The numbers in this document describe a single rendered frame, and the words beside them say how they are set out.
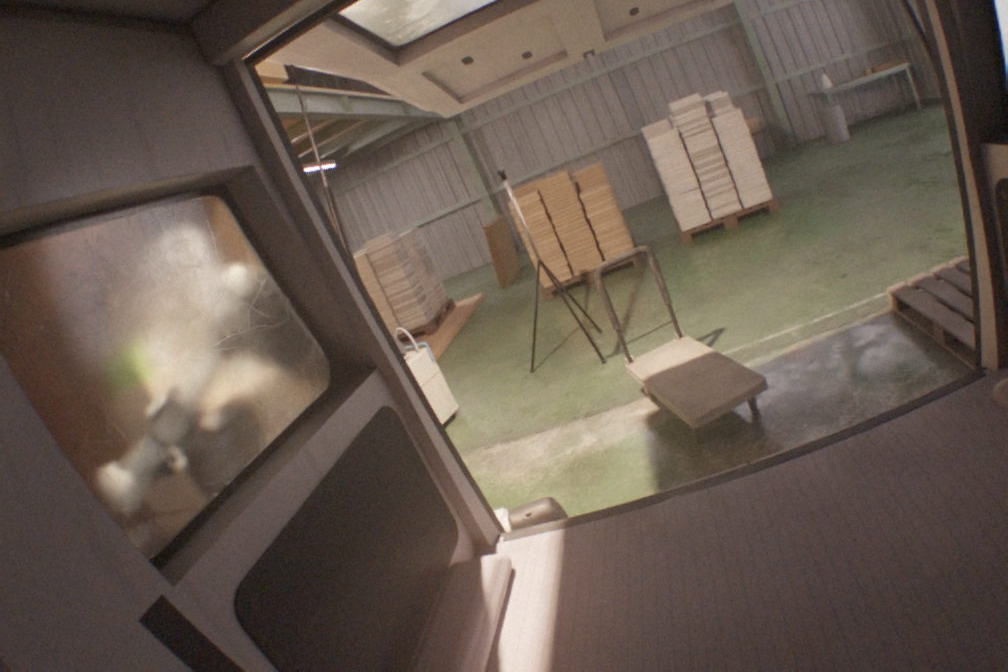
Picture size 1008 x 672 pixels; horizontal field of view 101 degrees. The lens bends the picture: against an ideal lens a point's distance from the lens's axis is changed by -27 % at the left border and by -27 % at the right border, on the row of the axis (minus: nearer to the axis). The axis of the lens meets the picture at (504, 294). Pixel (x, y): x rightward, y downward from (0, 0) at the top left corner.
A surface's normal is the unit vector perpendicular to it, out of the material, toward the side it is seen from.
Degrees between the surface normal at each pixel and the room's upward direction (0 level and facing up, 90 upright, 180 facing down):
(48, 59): 95
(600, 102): 90
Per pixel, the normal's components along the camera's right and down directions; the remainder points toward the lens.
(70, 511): 0.93, -0.26
